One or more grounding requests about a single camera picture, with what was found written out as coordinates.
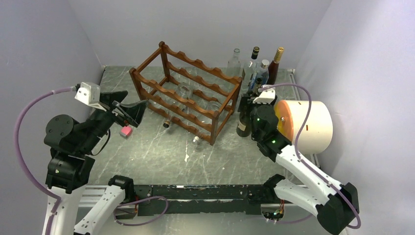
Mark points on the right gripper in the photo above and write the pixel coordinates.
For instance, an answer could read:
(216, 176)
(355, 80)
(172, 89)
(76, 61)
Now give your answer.
(247, 100)

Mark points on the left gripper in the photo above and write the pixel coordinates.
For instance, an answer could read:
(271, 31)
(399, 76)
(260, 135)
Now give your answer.
(132, 114)

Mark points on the dark green wine bottle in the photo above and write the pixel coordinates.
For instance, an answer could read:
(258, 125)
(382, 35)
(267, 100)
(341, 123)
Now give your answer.
(244, 126)
(256, 85)

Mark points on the blue square glass bottle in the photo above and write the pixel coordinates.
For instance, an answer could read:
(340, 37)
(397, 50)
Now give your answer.
(260, 71)

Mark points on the clear round glass bottle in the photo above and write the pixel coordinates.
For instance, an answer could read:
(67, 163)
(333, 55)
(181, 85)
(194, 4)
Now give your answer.
(234, 64)

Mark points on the clear square whisky bottle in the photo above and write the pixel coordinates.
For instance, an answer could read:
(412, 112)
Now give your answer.
(249, 68)

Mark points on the brown bottle gold foil top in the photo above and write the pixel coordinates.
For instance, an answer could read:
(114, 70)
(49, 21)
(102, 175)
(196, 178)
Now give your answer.
(274, 65)

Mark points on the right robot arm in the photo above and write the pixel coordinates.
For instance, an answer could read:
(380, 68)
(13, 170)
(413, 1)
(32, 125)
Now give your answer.
(334, 204)

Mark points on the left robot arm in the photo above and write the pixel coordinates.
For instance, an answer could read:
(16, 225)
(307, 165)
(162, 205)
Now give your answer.
(71, 143)

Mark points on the brown wooden wine rack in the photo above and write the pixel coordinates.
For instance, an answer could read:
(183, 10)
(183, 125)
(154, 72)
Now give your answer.
(187, 100)

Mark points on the clear bottle cork stopper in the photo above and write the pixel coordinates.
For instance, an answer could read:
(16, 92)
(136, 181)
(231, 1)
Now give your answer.
(185, 91)

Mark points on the pink eraser block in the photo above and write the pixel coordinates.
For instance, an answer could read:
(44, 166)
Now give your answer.
(126, 132)

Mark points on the white cylinder orange yellow end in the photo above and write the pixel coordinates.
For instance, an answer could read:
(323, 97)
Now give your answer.
(317, 133)

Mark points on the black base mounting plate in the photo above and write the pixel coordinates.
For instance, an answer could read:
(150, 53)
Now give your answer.
(175, 199)

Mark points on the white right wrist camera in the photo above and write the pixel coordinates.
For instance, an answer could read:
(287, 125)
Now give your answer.
(265, 97)

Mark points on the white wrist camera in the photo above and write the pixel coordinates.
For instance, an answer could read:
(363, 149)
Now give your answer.
(89, 94)
(265, 97)

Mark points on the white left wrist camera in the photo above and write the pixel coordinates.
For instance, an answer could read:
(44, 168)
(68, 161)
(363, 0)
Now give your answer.
(89, 94)

